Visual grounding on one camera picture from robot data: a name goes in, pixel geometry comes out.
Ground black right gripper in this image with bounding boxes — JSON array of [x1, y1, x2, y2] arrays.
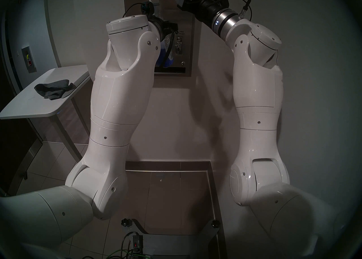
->
[[175, 0, 230, 25]]

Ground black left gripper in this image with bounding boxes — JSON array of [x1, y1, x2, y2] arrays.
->
[[150, 15, 178, 43]]

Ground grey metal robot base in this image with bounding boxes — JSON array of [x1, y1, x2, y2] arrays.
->
[[129, 219, 221, 259]]

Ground dark grey cloth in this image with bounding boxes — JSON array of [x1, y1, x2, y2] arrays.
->
[[34, 79, 77, 100]]

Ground white side table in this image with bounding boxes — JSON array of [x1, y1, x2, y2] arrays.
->
[[0, 65, 92, 165]]

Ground stainless steel wall dispenser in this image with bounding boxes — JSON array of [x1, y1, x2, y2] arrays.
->
[[124, 0, 197, 78]]

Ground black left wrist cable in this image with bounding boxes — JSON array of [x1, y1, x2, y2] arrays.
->
[[122, 2, 173, 63]]

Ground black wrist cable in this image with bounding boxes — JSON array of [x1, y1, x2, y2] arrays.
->
[[226, 0, 252, 18], [122, 2, 173, 63]]

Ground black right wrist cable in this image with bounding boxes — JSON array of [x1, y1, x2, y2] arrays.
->
[[226, 0, 252, 18]]

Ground green cable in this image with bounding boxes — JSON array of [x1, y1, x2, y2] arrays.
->
[[106, 249, 136, 259]]

